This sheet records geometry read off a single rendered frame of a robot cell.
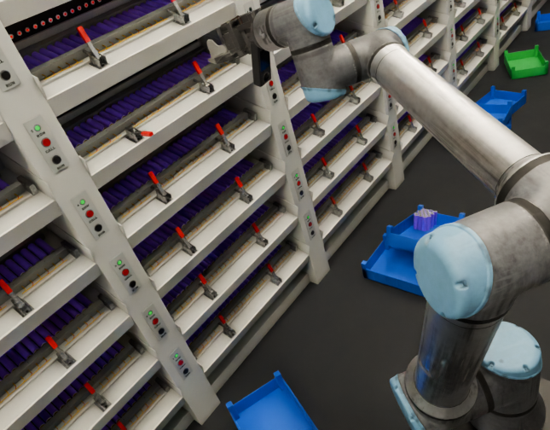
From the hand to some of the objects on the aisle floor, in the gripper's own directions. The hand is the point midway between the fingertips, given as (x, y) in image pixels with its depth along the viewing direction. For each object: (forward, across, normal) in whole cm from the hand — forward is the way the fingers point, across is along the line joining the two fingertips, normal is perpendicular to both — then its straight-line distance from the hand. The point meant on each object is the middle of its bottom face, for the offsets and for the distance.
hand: (217, 59), depth 122 cm
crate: (+2, +41, +105) cm, 113 cm away
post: (+37, +48, +98) cm, 115 cm away
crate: (-4, -55, +102) cm, 115 cm away
